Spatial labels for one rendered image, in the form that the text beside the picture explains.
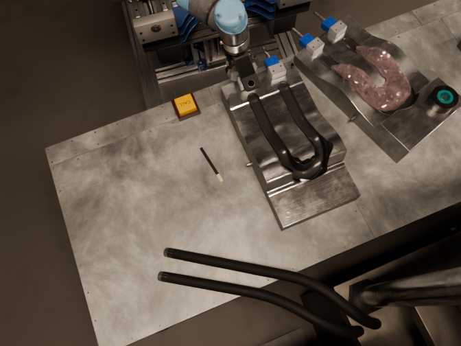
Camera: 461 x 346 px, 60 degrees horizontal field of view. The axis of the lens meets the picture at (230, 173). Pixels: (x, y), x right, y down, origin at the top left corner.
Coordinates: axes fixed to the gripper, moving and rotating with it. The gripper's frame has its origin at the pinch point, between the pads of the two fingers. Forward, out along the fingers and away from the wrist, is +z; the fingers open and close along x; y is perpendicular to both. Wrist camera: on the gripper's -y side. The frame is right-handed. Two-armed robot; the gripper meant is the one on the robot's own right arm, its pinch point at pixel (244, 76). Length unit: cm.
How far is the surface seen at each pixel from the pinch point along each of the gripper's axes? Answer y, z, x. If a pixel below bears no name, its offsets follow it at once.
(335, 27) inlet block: 7.6, 12.1, -37.0
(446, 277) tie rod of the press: -66, -52, -11
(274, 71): -1.4, 3.5, -9.9
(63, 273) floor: -26, 76, 117
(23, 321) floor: -40, 71, 140
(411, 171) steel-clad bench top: -48, 13, -37
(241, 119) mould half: -11.7, 3.0, 6.4
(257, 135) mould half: -18.7, 2.4, 3.7
